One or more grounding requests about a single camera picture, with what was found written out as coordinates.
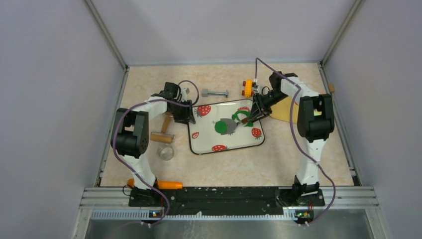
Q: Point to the orange marker pen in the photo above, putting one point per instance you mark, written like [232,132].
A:
[167,185]

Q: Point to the grey toy bolt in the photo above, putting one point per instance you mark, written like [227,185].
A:
[206,93]

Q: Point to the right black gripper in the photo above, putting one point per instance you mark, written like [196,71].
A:
[259,110]

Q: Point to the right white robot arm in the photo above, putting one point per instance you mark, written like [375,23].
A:
[315,122]

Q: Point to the wooden handled scraper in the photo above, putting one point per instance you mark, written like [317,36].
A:
[231,125]

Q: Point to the small wooden block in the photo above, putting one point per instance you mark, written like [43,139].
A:
[331,88]

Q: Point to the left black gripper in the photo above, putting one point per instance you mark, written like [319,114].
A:
[187,116]

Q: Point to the yellow toy car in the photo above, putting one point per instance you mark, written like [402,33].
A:
[248,88]

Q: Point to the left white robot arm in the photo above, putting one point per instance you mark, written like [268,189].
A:
[131,134]

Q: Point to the wooden rolling pin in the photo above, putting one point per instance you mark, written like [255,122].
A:
[162,136]

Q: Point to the round green dough wrapper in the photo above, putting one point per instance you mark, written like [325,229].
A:
[220,127]

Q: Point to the green dough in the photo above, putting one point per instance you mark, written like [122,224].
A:
[241,116]

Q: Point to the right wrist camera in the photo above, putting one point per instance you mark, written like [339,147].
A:
[257,89]

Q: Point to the white strawberry tray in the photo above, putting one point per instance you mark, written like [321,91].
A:
[205,140]

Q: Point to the yellow cutting board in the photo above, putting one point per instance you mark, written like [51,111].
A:
[281,110]

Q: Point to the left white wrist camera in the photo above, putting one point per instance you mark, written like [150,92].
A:
[184,93]

